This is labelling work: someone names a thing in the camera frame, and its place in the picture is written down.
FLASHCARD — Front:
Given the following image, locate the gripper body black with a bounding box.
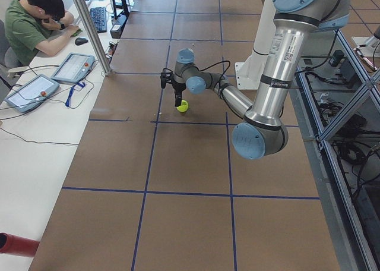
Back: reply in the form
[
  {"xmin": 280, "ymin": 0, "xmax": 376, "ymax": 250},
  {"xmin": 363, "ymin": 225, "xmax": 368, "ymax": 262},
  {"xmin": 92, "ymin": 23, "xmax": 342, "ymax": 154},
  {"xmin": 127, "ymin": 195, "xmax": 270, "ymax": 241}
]
[{"xmin": 173, "ymin": 82, "xmax": 186, "ymax": 96}]

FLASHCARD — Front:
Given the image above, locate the yellow tennis ball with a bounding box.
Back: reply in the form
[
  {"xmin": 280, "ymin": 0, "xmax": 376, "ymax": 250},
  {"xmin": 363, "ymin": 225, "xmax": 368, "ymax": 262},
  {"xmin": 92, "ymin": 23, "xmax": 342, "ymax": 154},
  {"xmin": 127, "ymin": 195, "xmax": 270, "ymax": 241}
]
[{"xmin": 176, "ymin": 99, "xmax": 189, "ymax": 113}]

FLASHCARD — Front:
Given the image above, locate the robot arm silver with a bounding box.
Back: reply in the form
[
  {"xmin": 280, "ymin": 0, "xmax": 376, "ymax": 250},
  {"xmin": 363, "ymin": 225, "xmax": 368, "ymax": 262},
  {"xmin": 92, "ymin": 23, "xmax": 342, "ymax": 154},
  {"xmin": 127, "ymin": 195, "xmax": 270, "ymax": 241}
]
[{"xmin": 160, "ymin": 0, "xmax": 350, "ymax": 160}]

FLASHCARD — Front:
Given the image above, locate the teach pendant far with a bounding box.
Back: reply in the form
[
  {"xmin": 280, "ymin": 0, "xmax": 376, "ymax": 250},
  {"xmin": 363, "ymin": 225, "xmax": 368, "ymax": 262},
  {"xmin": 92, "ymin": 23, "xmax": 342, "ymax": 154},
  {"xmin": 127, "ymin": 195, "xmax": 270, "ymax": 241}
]
[{"xmin": 51, "ymin": 53, "xmax": 95, "ymax": 84}]

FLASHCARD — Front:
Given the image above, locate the teach pendant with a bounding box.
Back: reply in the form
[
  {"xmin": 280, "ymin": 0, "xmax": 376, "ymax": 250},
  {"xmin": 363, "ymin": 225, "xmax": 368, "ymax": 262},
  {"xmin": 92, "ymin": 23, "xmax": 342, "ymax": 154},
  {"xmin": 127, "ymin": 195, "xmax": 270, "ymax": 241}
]
[
  {"xmin": 51, "ymin": 53, "xmax": 95, "ymax": 84},
  {"xmin": 5, "ymin": 74, "xmax": 59, "ymax": 113}
]

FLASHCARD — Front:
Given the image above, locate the black keyboard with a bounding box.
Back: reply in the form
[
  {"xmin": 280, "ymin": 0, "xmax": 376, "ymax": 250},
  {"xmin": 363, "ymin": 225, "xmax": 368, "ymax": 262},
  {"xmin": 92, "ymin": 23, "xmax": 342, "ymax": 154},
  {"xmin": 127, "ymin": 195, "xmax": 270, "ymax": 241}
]
[{"xmin": 90, "ymin": 7, "xmax": 107, "ymax": 33}]

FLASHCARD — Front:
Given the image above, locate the black computer mouse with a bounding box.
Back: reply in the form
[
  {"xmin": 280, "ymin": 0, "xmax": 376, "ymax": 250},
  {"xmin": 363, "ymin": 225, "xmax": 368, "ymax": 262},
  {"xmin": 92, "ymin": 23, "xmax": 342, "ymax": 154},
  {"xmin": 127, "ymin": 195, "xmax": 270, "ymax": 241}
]
[{"xmin": 74, "ymin": 37, "xmax": 88, "ymax": 46}]

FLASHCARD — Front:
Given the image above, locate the teach pendant near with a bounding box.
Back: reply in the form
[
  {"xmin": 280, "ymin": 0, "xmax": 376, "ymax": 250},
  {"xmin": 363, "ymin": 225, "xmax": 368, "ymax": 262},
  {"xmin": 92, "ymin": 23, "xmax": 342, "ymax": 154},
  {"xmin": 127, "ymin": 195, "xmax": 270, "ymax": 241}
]
[{"xmin": 5, "ymin": 74, "xmax": 59, "ymax": 113}]

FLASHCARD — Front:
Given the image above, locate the seated person green shirt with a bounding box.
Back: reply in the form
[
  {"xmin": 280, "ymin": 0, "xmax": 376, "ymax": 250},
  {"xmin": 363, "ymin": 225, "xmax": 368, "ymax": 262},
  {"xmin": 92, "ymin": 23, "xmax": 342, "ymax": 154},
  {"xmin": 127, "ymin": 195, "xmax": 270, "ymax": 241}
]
[{"xmin": 4, "ymin": 0, "xmax": 80, "ymax": 66}]

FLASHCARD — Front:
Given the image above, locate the red cylinder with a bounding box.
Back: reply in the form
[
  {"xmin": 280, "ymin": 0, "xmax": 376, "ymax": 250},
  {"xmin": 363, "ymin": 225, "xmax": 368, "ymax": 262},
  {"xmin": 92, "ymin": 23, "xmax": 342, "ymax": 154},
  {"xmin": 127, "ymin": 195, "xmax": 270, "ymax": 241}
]
[{"xmin": 1, "ymin": 232, "xmax": 40, "ymax": 257}]

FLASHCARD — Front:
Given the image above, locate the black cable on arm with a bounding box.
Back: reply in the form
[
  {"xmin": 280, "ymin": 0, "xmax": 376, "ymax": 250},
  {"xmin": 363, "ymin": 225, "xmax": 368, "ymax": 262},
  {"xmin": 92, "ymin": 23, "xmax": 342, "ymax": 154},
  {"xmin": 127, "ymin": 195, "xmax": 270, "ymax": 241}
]
[{"xmin": 195, "ymin": 60, "xmax": 232, "ymax": 84}]

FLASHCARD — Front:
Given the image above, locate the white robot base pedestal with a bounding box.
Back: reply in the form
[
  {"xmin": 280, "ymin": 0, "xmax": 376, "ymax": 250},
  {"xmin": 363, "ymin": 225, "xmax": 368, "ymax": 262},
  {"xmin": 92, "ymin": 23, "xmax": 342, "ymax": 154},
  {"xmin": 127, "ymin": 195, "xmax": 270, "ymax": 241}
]
[{"xmin": 235, "ymin": 0, "xmax": 276, "ymax": 90}]

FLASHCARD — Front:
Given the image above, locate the blue lanyard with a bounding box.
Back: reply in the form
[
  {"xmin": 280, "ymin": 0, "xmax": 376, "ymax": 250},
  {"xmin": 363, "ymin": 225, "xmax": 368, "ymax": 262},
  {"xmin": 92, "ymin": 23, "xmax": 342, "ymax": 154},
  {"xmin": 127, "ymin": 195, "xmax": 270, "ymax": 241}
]
[{"xmin": 65, "ymin": 81, "xmax": 87, "ymax": 108}]

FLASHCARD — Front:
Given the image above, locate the aluminium frame post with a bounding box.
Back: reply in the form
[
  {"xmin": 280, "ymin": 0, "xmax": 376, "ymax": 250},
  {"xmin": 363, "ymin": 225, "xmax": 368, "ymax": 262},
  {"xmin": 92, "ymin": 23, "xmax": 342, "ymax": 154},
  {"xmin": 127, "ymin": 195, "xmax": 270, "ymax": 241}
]
[{"xmin": 73, "ymin": 0, "xmax": 112, "ymax": 76}]

